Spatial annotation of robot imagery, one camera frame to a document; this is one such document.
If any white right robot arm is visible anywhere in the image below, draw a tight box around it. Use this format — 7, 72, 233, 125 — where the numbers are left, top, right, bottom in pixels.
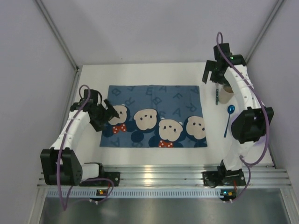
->
202, 43, 274, 171

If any beige paper cup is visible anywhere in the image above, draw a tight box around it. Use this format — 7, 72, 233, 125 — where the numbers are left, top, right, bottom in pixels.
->
219, 85, 234, 104

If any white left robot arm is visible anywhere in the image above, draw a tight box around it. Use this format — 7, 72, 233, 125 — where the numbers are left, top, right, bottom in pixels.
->
40, 88, 118, 186

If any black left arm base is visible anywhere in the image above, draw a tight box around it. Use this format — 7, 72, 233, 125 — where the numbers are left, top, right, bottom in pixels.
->
79, 172, 121, 187

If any grey slotted cable duct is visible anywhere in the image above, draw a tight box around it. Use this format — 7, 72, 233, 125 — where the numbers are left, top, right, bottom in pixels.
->
46, 188, 285, 199

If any green handled fork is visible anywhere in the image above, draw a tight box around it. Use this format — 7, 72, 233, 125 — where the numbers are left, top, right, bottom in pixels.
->
215, 84, 220, 105

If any aluminium frame rail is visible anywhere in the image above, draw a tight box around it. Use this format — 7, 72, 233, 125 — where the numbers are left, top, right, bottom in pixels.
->
37, 164, 292, 187

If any blue cartoon mouse placemat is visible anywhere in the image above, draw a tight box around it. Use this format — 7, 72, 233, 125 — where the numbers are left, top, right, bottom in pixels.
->
100, 85, 207, 148

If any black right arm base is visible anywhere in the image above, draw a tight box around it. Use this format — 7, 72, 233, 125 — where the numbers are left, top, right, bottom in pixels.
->
202, 165, 246, 188

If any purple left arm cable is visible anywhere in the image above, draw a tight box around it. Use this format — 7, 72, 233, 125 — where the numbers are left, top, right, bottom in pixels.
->
57, 84, 115, 211

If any blue metal spoon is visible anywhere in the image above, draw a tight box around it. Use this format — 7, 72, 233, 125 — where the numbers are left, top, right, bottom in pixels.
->
224, 105, 235, 138

